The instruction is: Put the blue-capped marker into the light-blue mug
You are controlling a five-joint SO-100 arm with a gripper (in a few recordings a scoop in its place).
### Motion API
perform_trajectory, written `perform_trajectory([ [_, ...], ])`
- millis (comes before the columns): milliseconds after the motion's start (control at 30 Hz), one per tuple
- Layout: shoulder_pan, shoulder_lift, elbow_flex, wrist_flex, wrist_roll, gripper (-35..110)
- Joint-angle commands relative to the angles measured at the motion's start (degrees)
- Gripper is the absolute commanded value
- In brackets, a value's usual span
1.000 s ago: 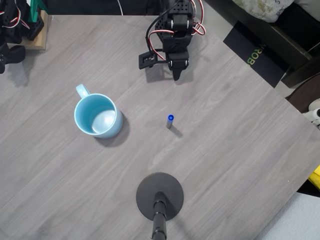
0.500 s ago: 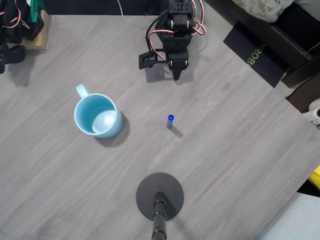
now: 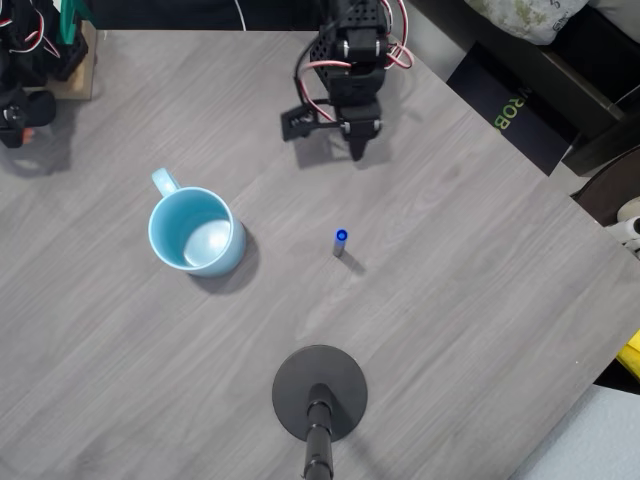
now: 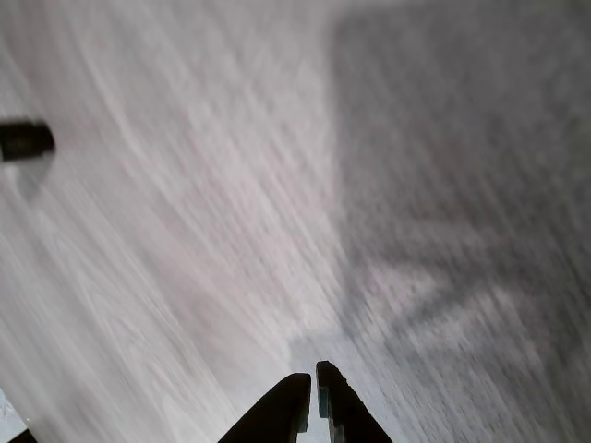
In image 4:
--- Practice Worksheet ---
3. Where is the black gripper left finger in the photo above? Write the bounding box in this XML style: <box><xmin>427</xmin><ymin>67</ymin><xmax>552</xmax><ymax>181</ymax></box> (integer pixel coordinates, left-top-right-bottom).
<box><xmin>221</xmin><ymin>372</ymin><xmax>312</xmax><ymax>443</ymax></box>

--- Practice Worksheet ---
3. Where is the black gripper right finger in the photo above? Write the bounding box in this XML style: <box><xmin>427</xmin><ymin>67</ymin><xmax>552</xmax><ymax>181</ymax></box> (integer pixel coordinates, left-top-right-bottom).
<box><xmin>316</xmin><ymin>361</ymin><xmax>393</xmax><ymax>443</ymax></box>

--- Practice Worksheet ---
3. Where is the blue capped black marker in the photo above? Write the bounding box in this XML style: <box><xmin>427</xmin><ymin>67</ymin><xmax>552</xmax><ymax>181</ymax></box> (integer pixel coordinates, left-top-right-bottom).
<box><xmin>0</xmin><ymin>118</ymin><xmax>55</xmax><ymax>162</ymax></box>

